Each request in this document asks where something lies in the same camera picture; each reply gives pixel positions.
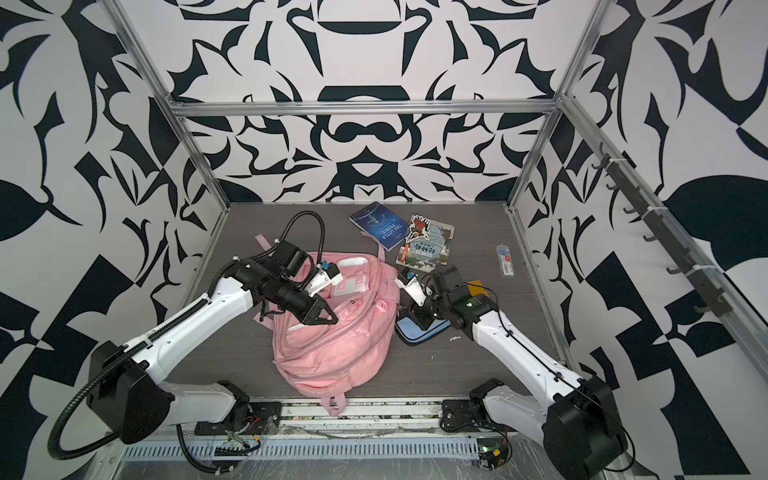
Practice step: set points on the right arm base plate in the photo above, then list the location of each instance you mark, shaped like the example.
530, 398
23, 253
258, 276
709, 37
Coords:
471, 415

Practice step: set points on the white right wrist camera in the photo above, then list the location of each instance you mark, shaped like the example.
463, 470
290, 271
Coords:
408, 281

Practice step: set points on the aluminium front rail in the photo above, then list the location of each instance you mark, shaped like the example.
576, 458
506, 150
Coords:
360, 414

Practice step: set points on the white perforated cable duct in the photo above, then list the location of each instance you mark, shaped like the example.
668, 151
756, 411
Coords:
316, 449

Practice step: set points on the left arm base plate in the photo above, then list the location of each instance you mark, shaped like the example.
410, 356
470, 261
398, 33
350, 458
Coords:
253, 418

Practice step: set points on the blue Little Prince book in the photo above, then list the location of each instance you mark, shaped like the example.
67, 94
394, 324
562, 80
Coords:
383, 225

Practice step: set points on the illustrated comic book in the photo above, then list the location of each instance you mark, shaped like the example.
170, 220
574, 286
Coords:
427, 244

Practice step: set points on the wall hook rack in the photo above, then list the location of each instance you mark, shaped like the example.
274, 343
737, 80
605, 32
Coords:
667, 231

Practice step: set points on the blue pencil case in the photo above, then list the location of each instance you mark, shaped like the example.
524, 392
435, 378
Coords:
417, 331

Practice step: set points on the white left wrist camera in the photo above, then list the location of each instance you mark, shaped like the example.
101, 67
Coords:
328, 274

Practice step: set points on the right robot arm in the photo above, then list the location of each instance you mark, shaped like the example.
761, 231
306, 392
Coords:
544, 378

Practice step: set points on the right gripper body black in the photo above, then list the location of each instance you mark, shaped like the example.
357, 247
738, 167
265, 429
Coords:
435, 308

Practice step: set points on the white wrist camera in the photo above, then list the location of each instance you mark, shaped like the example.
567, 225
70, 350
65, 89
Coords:
408, 281
328, 274

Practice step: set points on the pink student backpack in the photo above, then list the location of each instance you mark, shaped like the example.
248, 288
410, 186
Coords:
327, 361

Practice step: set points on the yellow sticky note pad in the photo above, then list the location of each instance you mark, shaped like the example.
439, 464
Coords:
476, 288

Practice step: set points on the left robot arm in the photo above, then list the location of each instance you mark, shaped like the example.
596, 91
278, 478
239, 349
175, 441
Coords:
132, 394

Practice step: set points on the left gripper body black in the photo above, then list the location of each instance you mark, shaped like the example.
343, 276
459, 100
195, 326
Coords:
294, 298

